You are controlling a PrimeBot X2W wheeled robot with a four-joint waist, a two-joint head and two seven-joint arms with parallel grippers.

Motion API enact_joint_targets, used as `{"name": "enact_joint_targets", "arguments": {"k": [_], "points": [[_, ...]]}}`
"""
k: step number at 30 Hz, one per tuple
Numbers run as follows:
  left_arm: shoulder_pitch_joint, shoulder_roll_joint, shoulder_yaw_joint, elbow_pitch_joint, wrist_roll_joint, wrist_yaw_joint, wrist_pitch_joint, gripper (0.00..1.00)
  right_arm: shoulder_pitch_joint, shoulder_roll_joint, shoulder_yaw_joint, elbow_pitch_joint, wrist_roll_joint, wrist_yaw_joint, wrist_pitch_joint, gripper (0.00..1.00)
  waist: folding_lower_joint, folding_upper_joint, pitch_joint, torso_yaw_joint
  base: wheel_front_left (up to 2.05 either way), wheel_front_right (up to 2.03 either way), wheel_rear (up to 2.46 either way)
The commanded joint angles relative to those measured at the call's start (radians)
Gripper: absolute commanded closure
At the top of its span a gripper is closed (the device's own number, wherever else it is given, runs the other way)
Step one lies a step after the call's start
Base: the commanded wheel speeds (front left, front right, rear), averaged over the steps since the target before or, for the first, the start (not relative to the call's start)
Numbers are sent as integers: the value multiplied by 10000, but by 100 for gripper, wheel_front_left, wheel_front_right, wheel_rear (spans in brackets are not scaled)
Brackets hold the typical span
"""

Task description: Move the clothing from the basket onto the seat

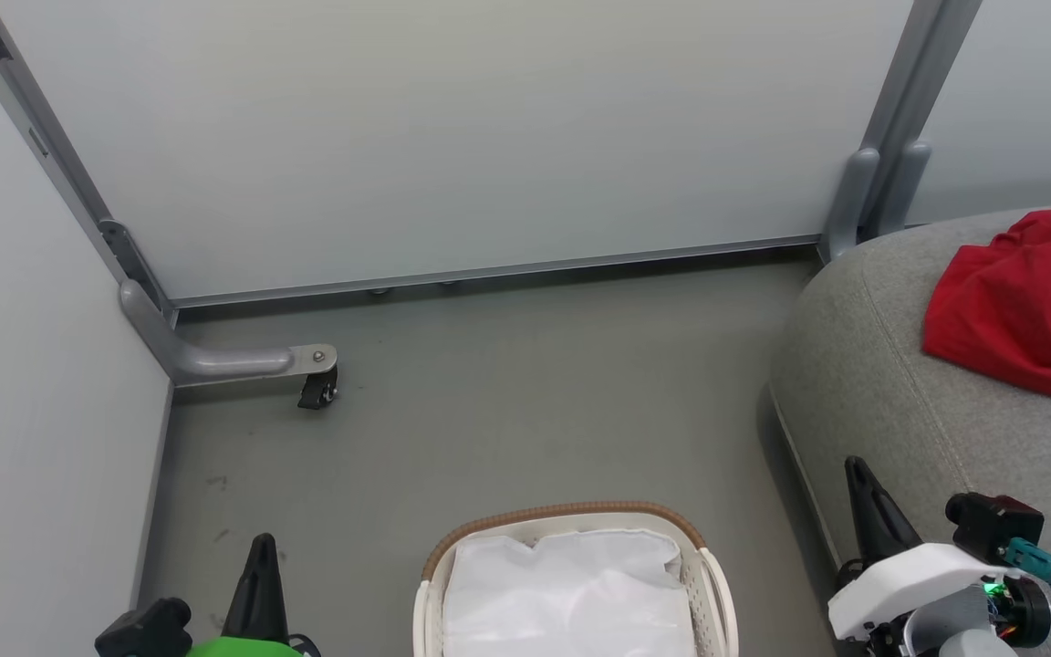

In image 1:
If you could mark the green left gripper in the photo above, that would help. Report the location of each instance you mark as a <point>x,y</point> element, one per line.
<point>243,649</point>

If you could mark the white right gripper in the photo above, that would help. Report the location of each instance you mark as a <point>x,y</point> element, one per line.
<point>909,579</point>

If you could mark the red knitted garment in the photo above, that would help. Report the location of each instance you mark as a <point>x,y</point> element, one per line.
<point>1027,310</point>

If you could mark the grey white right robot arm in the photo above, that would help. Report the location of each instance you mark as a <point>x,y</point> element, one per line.
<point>954,634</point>

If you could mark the white plastic laundry basket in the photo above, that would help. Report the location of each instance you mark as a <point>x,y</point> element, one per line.
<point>712,593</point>

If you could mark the grey fabric sofa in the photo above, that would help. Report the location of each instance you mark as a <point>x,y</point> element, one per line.
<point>881,383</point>

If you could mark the black caster wheel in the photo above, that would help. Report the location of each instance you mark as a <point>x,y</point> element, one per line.
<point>317,392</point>

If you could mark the grey metal partition foot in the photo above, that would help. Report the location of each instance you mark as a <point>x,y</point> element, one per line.
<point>215,360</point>

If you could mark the white cloth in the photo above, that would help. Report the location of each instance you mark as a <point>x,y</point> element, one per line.
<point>571,593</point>

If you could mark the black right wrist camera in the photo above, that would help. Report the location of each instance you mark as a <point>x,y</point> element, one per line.
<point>991,525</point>

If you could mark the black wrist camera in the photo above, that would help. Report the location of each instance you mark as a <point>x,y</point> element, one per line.
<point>142,630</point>
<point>991,525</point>

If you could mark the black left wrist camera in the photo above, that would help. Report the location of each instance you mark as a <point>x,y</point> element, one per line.
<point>142,630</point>

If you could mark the grey metal partition floor rail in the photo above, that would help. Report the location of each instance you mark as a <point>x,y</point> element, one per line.
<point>153,493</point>
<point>489,272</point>

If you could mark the grey metal partition post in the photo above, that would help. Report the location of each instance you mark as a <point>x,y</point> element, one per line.
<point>51,137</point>
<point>900,119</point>

